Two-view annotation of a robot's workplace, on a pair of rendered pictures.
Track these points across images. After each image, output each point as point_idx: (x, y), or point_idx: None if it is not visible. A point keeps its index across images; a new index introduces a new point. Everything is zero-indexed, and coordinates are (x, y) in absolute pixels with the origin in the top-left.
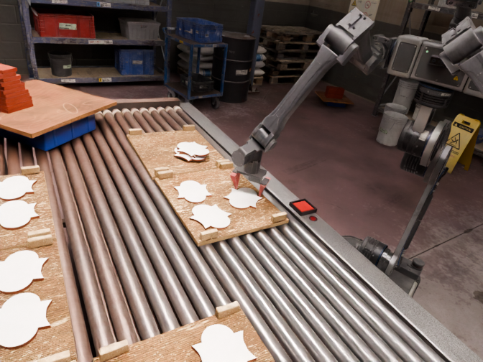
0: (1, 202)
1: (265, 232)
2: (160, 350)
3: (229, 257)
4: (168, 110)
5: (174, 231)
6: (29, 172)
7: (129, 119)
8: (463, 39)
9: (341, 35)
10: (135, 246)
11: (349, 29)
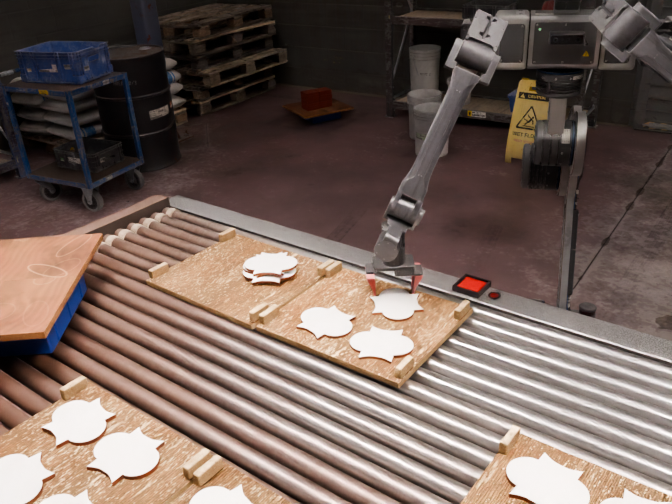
0: (84, 450)
1: (457, 336)
2: None
3: (446, 384)
4: (160, 218)
5: (348, 384)
6: (75, 390)
7: (119, 255)
8: (627, 22)
9: (477, 50)
10: (323, 422)
11: (484, 39)
